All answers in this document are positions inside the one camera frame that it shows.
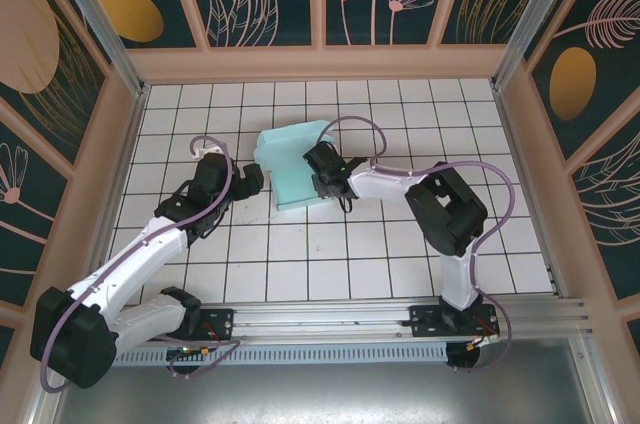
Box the slotted grey cable duct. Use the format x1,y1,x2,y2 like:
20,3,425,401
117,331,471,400
114,342,449,365

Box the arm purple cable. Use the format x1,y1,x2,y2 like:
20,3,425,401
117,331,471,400
39,135,242,393
318,115,519,375

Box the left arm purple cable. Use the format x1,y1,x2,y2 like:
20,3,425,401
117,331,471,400
39,135,242,393

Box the power connector with wires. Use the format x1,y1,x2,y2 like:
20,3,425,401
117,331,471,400
167,343,225,363
467,331,501,351

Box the aluminium side rail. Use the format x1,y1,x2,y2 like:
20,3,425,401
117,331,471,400
84,86,151,280
491,87,572,301

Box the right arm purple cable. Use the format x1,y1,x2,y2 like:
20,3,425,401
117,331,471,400
318,115,519,375

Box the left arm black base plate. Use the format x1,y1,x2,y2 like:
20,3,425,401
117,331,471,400
189,308,236,343

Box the grey metal sheet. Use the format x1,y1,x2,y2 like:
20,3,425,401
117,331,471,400
29,338,616,424

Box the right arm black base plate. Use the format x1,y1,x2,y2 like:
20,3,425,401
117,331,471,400
408,303,501,338

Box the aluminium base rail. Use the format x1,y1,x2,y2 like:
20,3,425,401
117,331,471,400
99,297,599,345

